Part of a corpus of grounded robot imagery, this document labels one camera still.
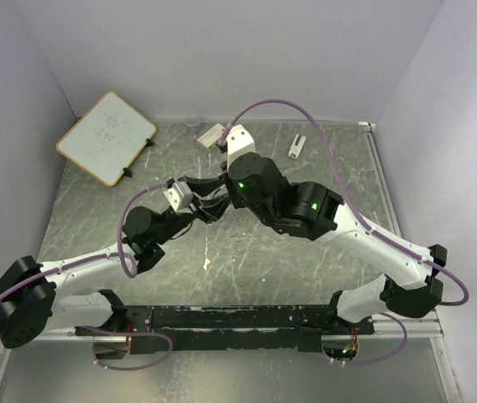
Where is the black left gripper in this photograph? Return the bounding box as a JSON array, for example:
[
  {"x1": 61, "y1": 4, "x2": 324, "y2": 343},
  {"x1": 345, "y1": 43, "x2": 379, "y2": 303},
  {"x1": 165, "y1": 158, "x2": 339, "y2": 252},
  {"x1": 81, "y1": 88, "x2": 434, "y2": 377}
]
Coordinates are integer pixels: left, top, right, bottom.
[{"x1": 155, "y1": 175, "x2": 231, "y2": 245}]

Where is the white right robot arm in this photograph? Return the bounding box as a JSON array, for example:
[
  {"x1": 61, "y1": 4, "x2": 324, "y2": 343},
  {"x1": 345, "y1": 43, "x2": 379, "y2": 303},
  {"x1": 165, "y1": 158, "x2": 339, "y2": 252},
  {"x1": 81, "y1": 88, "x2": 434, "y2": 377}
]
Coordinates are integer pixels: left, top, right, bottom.
[{"x1": 227, "y1": 152, "x2": 443, "y2": 334}]

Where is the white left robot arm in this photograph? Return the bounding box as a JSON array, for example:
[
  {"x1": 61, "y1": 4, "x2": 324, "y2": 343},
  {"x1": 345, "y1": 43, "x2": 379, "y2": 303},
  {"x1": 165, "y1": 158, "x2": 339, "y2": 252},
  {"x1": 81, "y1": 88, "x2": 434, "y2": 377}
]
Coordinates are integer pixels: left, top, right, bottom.
[{"x1": 0, "y1": 176, "x2": 230, "y2": 348}]

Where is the white plastic clip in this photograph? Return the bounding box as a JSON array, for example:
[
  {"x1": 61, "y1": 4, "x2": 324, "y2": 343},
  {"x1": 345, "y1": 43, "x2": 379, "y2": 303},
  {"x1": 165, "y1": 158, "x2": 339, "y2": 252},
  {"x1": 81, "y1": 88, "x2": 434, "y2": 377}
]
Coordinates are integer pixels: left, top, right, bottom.
[{"x1": 288, "y1": 133, "x2": 307, "y2": 160}]

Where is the white cardboard box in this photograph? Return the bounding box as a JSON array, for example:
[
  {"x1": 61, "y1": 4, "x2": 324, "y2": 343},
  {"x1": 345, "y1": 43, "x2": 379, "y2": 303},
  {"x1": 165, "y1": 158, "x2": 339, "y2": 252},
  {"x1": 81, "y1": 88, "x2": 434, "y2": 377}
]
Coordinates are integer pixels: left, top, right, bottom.
[{"x1": 197, "y1": 123, "x2": 225, "y2": 152}]

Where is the clear plastic cup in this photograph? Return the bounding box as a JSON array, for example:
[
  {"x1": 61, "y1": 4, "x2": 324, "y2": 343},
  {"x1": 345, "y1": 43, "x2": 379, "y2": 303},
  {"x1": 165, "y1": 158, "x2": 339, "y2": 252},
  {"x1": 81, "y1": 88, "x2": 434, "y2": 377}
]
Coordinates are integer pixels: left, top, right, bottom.
[{"x1": 184, "y1": 115, "x2": 201, "y2": 135}]

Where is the small framed whiteboard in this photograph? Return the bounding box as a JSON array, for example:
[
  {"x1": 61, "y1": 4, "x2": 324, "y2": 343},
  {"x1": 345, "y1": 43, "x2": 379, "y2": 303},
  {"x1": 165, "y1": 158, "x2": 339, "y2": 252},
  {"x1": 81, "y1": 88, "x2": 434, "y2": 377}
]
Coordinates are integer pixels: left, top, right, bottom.
[{"x1": 56, "y1": 91, "x2": 157, "y2": 186}]

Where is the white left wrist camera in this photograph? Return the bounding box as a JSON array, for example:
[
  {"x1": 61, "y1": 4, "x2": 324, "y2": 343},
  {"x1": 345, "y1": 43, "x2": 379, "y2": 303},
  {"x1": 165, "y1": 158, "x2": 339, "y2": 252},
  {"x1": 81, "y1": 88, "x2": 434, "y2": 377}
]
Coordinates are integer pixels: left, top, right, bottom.
[{"x1": 164, "y1": 181, "x2": 193, "y2": 212}]

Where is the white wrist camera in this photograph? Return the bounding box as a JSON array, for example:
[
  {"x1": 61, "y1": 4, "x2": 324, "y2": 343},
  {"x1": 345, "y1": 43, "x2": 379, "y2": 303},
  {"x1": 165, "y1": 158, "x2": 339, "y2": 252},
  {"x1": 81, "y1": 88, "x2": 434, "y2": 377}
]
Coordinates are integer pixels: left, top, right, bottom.
[
  {"x1": 217, "y1": 123, "x2": 255, "y2": 168},
  {"x1": 164, "y1": 181, "x2": 193, "y2": 212}
]

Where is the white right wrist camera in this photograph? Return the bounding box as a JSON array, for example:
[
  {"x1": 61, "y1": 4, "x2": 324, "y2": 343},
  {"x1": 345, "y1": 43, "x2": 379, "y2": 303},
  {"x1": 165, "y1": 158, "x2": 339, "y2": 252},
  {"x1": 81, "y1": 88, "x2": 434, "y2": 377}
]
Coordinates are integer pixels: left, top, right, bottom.
[{"x1": 217, "y1": 123, "x2": 255, "y2": 168}]

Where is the white corner bracket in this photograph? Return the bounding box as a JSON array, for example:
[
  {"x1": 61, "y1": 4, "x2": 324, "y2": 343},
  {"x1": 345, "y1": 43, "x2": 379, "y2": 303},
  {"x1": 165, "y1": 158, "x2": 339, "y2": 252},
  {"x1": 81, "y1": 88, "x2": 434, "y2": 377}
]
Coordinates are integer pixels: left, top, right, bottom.
[{"x1": 359, "y1": 121, "x2": 376, "y2": 130}]

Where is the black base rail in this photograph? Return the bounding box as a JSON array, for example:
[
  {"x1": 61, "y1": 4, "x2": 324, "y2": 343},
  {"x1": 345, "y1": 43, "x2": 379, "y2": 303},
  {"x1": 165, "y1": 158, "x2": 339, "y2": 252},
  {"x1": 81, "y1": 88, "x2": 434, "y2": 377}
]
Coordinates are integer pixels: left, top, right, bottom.
[{"x1": 74, "y1": 304, "x2": 376, "y2": 356}]

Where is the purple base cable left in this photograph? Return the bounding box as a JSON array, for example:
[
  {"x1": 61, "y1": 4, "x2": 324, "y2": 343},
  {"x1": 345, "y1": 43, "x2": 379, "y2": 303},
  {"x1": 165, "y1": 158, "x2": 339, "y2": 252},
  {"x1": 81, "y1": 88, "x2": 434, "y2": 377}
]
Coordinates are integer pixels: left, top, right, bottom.
[{"x1": 92, "y1": 327, "x2": 175, "y2": 371}]

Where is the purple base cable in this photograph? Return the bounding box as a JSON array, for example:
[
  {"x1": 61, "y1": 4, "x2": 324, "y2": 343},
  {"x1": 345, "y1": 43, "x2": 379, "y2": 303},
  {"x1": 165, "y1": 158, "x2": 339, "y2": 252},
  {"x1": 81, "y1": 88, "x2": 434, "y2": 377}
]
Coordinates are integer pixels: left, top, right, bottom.
[
  {"x1": 329, "y1": 311, "x2": 408, "y2": 369},
  {"x1": 92, "y1": 327, "x2": 175, "y2": 371}
]

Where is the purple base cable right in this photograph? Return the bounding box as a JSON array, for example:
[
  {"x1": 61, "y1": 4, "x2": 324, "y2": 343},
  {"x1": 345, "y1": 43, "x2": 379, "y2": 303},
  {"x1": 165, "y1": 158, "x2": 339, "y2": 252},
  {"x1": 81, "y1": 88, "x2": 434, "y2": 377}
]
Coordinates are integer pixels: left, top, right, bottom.
[{"x1": 329, "y1": 311, "x2": 408, "y2": 369}]

